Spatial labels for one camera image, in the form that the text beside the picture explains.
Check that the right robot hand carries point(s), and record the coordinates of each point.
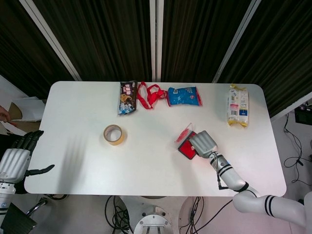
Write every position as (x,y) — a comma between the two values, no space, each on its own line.
(203,143)

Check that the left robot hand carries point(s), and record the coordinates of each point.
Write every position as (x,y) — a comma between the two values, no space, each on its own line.
(13,162)

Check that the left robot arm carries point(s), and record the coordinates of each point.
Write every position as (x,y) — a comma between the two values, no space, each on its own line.
(5,200)

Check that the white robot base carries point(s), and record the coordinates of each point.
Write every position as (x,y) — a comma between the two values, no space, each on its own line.
(153,223)

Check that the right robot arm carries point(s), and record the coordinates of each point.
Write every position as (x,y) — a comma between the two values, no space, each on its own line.
(246,181)

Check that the red stamp pad box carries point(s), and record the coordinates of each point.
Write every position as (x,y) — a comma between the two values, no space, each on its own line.
(186,145)

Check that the person's hand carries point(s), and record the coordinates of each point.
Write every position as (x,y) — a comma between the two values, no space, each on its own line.
(5,114)

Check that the blue snack bag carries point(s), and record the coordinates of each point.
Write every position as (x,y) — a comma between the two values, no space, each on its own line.
(184,96)

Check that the yellow white snack package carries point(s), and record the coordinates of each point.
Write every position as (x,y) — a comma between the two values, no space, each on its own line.
(238,106)

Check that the white cardboard sheet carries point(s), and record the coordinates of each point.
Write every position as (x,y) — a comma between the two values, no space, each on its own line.
(28,109)

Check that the black fabric chair seat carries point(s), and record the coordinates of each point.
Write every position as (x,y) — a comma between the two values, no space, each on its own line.
(19,220)

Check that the dark chocolate snack bag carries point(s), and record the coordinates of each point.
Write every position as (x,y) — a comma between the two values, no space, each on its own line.
(127,98)

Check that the yellow tape roll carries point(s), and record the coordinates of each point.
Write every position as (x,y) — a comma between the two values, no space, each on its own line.
(115,135)

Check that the black electronic device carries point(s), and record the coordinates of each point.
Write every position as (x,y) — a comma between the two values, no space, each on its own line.
(303,114)

